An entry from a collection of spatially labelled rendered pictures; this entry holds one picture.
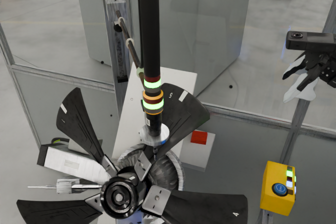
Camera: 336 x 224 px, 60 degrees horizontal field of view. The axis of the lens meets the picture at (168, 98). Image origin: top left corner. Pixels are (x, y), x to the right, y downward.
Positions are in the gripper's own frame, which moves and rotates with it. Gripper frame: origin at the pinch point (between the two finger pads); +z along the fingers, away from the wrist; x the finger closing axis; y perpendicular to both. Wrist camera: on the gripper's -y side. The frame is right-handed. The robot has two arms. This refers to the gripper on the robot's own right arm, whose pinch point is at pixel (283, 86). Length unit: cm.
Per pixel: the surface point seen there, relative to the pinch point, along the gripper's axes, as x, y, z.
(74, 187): -21, -35, 62
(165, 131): -19.5, -22.3, 14.6
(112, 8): 29, -54, 26
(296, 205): 34, 83, 85
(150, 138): -22.7, -24.9, 15.5
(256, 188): 36, 59, 92
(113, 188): -26, -25, 41
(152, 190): -20.7, -13.8, 40.7
